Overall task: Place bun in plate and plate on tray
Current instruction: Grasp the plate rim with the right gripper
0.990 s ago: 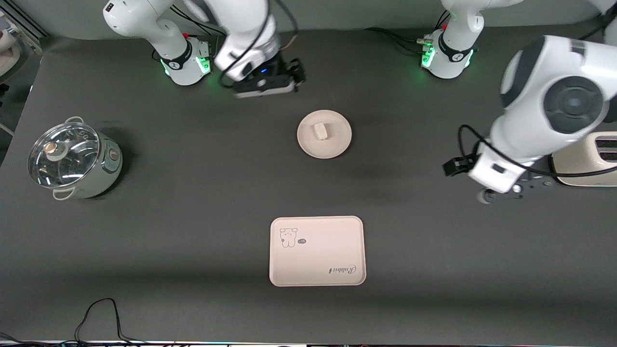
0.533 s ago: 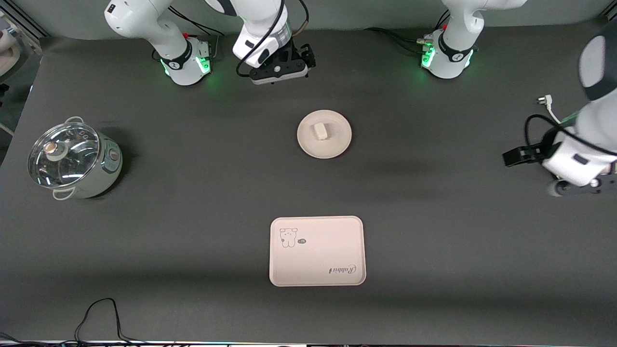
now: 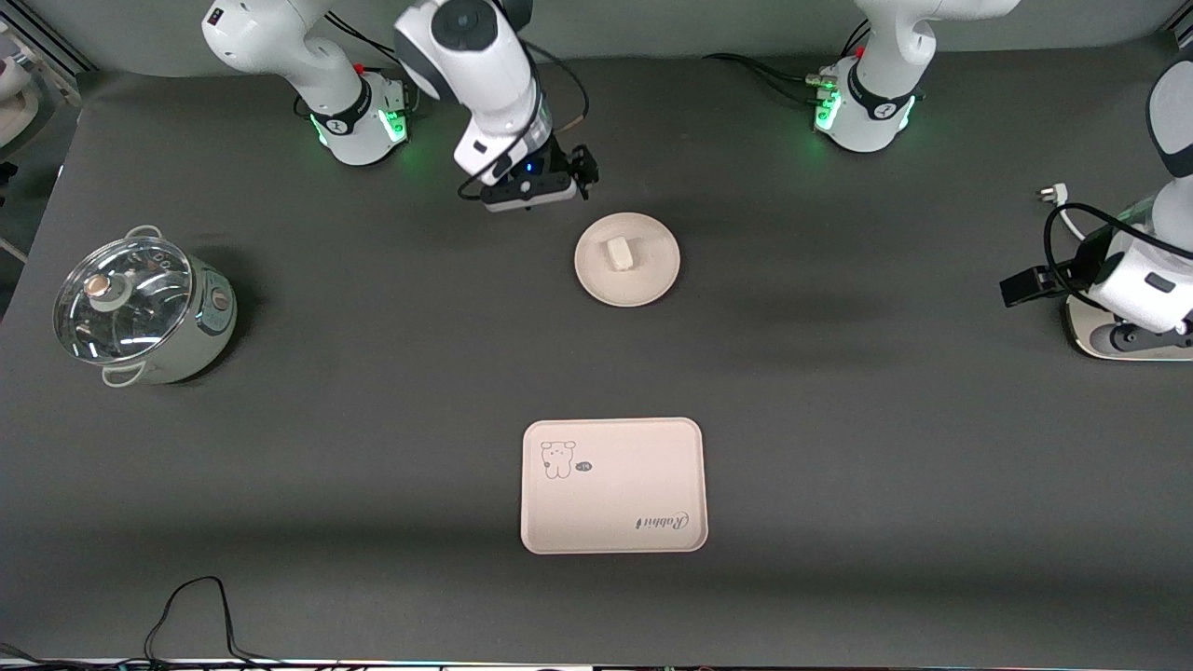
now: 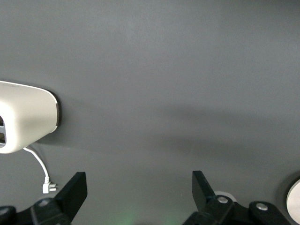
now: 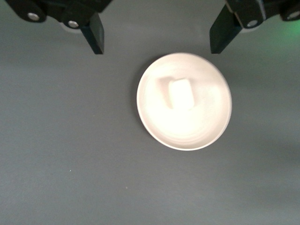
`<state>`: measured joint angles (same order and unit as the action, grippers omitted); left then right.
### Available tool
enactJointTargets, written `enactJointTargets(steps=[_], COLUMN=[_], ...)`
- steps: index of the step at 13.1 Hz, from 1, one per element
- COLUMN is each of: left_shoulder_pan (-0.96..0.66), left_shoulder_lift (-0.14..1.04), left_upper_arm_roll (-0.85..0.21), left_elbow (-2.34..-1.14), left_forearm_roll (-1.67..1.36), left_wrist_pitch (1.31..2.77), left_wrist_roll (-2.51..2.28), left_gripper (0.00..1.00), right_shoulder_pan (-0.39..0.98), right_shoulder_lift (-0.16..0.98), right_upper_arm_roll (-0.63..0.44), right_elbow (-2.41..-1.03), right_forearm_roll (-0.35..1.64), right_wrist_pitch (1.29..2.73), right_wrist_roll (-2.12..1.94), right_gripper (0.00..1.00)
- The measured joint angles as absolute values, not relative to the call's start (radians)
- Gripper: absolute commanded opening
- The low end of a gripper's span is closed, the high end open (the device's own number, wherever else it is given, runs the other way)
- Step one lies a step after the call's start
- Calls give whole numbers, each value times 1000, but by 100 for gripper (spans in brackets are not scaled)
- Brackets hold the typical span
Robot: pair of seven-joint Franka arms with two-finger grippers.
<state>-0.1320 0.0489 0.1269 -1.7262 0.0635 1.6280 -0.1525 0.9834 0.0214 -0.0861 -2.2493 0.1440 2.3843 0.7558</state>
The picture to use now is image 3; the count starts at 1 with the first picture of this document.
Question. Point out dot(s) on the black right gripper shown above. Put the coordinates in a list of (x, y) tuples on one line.
[(562, 159)]

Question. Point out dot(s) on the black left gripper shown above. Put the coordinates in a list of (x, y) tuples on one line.
[(1072, 270)]

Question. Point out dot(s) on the small white bun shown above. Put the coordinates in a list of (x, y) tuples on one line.
[(620, 254)]

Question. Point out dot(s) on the round cream plate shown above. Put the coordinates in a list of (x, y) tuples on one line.
[(648, 280)]

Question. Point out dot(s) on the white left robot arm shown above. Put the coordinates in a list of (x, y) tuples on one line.
[(876, 102)]

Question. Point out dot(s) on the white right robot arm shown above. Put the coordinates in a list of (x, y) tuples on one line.
[(280, 47)]

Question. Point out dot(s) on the cream rectangular rabbit tray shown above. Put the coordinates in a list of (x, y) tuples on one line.
[(615, 499)]

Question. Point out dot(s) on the pale green electric pot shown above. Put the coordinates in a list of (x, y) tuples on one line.
[(200, 326)]

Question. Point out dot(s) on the white round background object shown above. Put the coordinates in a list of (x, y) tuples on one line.
[(17, 98)]

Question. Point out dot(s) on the aluminium frame rail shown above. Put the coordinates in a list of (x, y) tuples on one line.
[(1184, 35), (56, 42)]

